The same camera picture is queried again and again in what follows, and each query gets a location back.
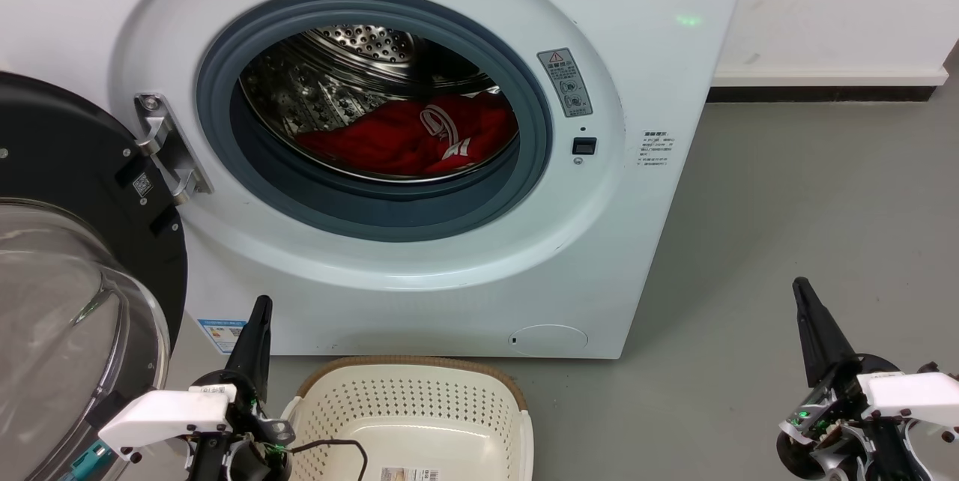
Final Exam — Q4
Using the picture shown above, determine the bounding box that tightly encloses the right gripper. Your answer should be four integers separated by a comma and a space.
779, 277, 959, 443

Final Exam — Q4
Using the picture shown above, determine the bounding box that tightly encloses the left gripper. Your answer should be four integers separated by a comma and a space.
97, 295, 294, 461

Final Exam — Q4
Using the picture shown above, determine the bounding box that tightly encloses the red garment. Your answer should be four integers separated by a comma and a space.
294, 91, 519, 178

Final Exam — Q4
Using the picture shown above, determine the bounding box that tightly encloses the cream perforated laundry basket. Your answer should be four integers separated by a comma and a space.
281, 356, 534, 481

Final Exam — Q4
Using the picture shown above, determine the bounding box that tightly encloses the stainless steel washing machine drum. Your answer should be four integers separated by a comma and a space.
240, 24, 519, 184

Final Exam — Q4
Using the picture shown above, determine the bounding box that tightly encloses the black washer door with glass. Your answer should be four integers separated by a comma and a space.
0, 71, 188, 481

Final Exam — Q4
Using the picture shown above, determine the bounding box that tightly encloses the blue energy label sticker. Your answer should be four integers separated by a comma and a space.
196, 318, 248, 355

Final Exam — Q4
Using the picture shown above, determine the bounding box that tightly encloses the grey rubber door gasket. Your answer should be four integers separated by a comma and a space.
196, 0, 554, 243

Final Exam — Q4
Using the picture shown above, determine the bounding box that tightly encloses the teal plastic connector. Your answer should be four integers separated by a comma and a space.
64, 442, 113, 481

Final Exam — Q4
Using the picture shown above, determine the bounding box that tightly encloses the silver door hinge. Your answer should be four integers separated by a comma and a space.
133, 93, 214, 206

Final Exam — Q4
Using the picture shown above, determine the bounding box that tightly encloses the small white text label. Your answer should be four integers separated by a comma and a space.
637, 129, 675, 171

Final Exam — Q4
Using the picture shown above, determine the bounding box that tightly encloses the round white filter cover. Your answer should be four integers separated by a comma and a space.
508, 324, 590, 357

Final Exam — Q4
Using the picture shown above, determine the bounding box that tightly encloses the white front-load washing machine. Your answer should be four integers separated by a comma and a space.
0, 0, 754, 360

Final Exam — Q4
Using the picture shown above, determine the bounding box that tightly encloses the grey warning sticker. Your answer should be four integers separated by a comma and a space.
536, 47, 593, 118

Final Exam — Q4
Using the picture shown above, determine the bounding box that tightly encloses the white wall skirting board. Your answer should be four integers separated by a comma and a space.
708, 65, 951, 103

